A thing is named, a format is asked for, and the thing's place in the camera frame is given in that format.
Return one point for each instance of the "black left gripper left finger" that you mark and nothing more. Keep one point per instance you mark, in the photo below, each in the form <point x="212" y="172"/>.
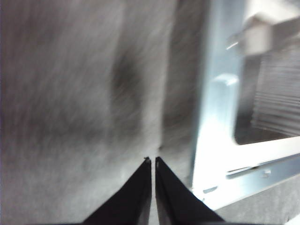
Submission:
<point x="131" y="199"/>

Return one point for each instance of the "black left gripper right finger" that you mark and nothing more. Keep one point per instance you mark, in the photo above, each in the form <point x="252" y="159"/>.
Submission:
<point x="178" y="201"/>

